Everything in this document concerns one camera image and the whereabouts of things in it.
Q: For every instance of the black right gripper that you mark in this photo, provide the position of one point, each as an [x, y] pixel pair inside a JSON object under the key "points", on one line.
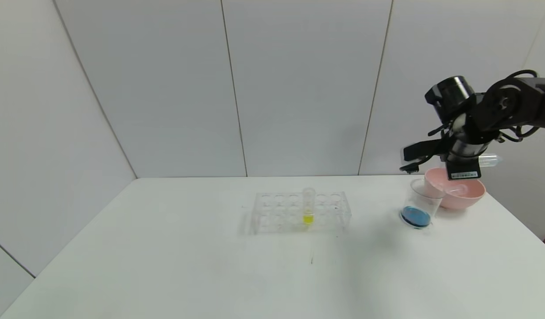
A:
{"points": [[464, 170]]}

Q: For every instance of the red pigment test tube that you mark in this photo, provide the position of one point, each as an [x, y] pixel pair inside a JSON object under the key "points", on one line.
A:
{"points": [[458, 190]]}

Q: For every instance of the blue pigment test tube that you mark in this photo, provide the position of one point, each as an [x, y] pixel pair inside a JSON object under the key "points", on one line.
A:
{"points": [[491, 160]]}

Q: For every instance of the yellow pigment test tube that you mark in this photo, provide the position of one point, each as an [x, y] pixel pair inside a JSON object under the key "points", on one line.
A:
{"points": [[308, 218]]}

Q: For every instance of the clear acrylic test tube rack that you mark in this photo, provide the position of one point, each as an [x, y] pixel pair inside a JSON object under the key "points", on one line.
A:
{"points": [[281, 221]]}

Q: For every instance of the pink bowl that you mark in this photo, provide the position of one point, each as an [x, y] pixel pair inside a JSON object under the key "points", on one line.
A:
{"points": [[469, 197]]}

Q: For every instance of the clear plastic beaker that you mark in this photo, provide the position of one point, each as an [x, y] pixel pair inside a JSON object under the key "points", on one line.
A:
{"points": [[416, 217]]}

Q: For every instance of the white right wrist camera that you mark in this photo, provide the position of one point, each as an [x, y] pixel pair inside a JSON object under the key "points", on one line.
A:
{"points": [[425, 148]]}

